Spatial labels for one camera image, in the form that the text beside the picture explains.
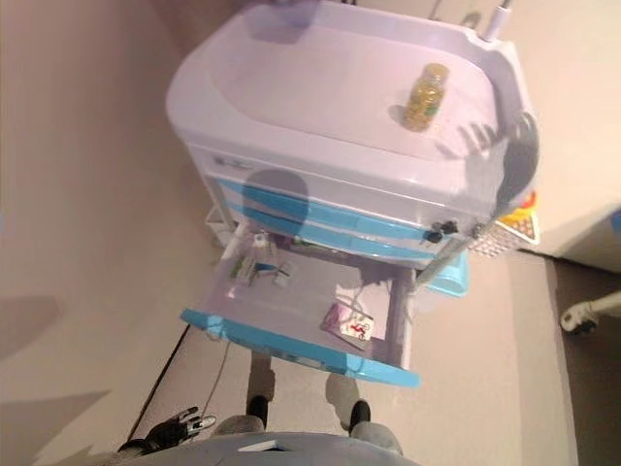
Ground white side bin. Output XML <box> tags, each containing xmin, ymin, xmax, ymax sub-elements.
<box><xmin>203</xmin><ymin>203</ymin><xmax>234</xmax><ymax>247</ymax></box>

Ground white blue ointment box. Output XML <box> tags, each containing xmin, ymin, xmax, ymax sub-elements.
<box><xmin>254</xmin><ymin>260</ymin><xmax>287</xmax><ymax>278</ymax></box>

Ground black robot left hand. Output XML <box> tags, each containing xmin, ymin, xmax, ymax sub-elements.
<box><xmin>147</xmin><ymin>406</ymin><xmax>217</xmax><ymax>450</ymax></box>

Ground black cart keys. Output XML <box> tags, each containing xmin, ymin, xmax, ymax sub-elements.
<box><xmin>421</xmin><ymin>220</ymin><xmax>460</xmax><ymax>251</ymax></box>

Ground silver robot right leg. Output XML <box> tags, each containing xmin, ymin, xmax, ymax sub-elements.
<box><xmin>348</xmin><ymin>400</ymin><xmax>404</xmax><ymax>455</ymax></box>

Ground light blue waste bin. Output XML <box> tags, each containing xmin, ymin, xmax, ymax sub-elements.
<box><xmin>426</xmin><ymin>250</ymin><xmax>470</xmax><ymax>297</ymax></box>

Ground blue white cart drawer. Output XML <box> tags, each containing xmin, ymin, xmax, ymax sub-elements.
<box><xmin>206</xmin><ymin>177</ymin><xmax>445</xmax><ymax>244</ymax></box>
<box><xmin>179</xmin><ymin>225</ymin><xmax>422</xmax><ymax>388</ymax></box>
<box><xmin>232</xmin><ymin>211</ymin><xmax>438</xmax><ymax>266</ymax></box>

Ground yellow red sharps container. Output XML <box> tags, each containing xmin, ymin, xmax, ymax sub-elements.
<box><xmin>504</xmin><ymin>188</ymin><xmax>539</xmax><ymax>224</ymax></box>

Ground yellow pill medicine bottle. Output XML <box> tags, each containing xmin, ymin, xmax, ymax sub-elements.
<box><xmin>402</xmin><ymin>62</ymin><xmax>451</xmax><ymax>132</ymax></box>

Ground small white blue packet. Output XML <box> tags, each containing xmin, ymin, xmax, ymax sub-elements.
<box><xmin>271</xmin><ymin>264</ymin><xmax>298</xmax><ymax>290</ymax></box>

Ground white medical cart body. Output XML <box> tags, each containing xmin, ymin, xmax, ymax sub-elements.
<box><xmin>164</xmin><ymin>0</ymin><xmax>542</xmax><ymax>287</ymax></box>

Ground grey robot torso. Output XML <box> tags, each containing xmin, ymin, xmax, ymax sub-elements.
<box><xmin>28</xmin><ymin>431</ymin><xmax>413</xmax><ymax>466</ymax></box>

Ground white mesh side basket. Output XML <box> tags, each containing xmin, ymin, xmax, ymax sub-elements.
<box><xmin>468</xmin><ymin>213</ymin><xmax>542</xmax><ymax>258</ymax></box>

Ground green white medicine box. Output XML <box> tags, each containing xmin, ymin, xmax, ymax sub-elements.
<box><xmin>230</xmin><ymin>255</ymin><xmax>258</xmax><ymax>283</ymax></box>

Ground thin white floor cable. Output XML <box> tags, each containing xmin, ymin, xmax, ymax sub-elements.
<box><xmin>201</xmin><ymin>338</ymin><xmax>232</xmax><ymax>416</ymax></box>

